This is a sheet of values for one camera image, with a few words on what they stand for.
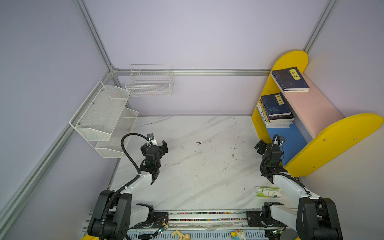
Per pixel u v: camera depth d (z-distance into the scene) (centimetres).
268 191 79
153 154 66
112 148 74
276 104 95
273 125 93
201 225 73
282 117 91
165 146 82
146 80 96
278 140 71
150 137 73
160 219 74
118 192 45
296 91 76
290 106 72
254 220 73
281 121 91
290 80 80
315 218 41
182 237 68
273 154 64
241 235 67
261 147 79
